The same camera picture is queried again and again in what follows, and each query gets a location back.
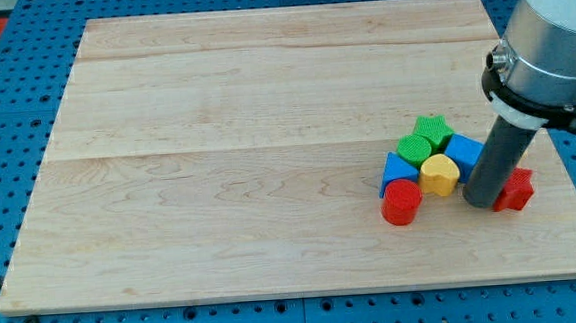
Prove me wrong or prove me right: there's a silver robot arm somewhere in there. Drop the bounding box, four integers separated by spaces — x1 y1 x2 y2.
481 0 576 134

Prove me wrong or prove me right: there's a yellow heart block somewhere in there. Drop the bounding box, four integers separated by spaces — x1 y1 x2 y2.
418 154 461 197

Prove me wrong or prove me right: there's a light wooden board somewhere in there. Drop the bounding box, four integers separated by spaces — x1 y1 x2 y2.
0 0 576 317

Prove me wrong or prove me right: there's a blue triangle block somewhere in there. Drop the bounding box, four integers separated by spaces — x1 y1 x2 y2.
378 152 419 199

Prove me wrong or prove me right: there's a red cylinder block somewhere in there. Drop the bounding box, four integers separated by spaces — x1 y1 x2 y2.
381 179 423 226

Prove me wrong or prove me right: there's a green cylinder block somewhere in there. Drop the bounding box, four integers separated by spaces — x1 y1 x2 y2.
396 134 433 169

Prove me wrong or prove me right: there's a green star block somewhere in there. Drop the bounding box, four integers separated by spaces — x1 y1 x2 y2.
413 115 455 153

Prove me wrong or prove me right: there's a blue cube block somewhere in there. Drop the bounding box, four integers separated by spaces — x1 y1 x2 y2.
444 134 484 184

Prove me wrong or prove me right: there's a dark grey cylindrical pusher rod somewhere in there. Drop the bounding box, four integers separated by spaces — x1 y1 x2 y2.
462 116 536 209

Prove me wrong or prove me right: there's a red star block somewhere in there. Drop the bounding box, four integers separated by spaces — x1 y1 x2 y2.
492 167 534 212

